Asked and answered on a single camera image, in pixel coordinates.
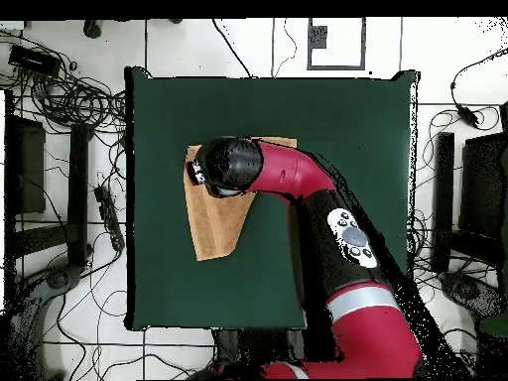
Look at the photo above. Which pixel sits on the dark stand foot with knob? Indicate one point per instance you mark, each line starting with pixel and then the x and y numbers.
pixel 57 278
pixel 466 289

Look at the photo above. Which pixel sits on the tan terry towel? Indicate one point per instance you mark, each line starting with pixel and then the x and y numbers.
pixel 214 222

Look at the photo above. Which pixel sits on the grey square floor frame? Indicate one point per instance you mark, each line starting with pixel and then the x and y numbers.
pixel 309 55

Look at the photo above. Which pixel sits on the dark flat panel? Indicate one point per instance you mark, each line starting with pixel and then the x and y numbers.
pixel 29 166
pixel 484 178

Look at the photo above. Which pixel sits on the black power strip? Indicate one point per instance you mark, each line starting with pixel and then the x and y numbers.
pixel 109 218

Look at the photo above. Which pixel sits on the dark grey square plate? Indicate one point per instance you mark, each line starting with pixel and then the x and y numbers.
pixel 318 37

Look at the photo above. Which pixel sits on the dark green table cloth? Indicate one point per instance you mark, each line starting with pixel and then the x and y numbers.
pixel 178 297

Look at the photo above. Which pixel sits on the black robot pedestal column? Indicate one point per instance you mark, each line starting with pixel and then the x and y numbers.
pixel 228 349

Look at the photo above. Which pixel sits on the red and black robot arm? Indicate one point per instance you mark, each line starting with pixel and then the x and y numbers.
pixel 293 170

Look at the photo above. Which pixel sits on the black electronics box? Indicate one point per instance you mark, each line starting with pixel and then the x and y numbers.
pixel 33 59

